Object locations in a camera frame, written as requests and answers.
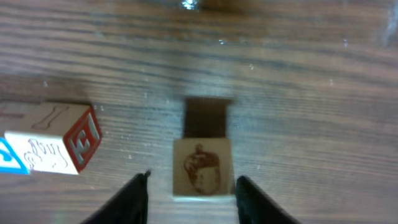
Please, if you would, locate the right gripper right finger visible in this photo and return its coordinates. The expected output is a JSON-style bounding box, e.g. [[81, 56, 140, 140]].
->
[[235, 175, 299, 224]]

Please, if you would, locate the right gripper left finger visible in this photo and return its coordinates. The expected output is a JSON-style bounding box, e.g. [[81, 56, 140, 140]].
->
[[83, 170, 151, 224]]

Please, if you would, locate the wooden block red drawing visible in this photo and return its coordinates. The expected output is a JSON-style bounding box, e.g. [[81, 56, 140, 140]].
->
[[173, 138, 234, 201]]

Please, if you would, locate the wooden block red edge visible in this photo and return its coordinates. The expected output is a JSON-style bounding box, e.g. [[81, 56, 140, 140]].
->
[[1, 101, 102, 175]]

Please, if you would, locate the blue number five block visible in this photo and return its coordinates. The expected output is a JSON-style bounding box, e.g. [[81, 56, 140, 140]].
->
[[0, 138, 30, 175]]

